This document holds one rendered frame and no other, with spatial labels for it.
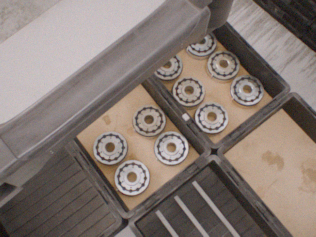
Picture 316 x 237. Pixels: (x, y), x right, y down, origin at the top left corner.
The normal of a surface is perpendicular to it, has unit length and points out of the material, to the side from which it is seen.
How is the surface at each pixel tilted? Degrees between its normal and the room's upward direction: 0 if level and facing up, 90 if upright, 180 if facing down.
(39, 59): 0
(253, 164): 0
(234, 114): 0
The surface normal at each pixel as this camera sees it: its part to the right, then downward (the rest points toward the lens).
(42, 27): 0.00, -0.30
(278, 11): -0.73, 0.65
